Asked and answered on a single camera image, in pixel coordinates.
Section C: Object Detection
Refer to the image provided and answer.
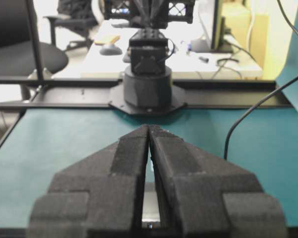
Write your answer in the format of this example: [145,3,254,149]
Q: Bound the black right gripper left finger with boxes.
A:
[26,125,149,238]

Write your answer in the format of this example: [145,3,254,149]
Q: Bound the black office chair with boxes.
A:
[0,0,69,77]

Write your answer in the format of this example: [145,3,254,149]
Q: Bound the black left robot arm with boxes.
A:
[104,0,195,116]

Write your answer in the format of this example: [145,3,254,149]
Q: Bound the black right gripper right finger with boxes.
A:
[149,125,287,238]

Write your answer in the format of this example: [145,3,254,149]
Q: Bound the computer monitor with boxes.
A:
[190,0,233,54]

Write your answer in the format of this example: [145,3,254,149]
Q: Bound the black aluminium frame rail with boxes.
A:
[0,79,278,116]

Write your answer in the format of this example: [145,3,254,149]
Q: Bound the white desk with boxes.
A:
[79,19,263,80]

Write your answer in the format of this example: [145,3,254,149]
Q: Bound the black USB cable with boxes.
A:
[223,0,298,159]

